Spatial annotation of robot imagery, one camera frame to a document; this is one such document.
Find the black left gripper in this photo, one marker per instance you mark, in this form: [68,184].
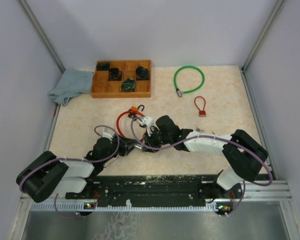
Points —
[126,145]

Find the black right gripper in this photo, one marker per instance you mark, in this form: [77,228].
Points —
[149,140]

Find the red cable lock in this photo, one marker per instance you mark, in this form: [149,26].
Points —
[122,122]

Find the orange black padlock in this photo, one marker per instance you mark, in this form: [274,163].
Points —
[136,108]

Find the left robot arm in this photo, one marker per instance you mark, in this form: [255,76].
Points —
[48,174]

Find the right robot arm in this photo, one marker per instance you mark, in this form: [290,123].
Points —
[245,156]

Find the silver key bunch middle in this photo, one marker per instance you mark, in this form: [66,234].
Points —
[199,130]

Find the black yellow rolled item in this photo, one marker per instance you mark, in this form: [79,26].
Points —
[128,85]

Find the black rolled item right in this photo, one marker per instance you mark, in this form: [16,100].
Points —
[142,73]

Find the wooden compartment tray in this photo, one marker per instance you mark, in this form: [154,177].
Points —
[122,79]

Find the black rolled item far left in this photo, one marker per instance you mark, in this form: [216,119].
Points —
[103,66]

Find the grey blue cloth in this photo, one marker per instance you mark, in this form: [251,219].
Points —
[72,83]

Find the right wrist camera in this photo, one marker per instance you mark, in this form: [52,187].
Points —
[148,123]

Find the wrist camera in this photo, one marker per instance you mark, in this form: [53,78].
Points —
[106,134]
[148,123]

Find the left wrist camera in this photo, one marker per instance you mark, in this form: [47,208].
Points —
[106,134]

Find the green cable lock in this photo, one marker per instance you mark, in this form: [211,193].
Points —
[188,79]

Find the red cable padlock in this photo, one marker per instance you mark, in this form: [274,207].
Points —
[201,108]

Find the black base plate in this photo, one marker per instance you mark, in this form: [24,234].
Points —
[155,191]

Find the aluminium frame post left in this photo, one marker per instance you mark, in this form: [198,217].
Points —
[42,34]

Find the aluminium frame post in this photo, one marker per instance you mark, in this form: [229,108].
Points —
[263,34]
[42,34]

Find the aluminium frame post right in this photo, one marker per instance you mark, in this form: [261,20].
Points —
[263,34]

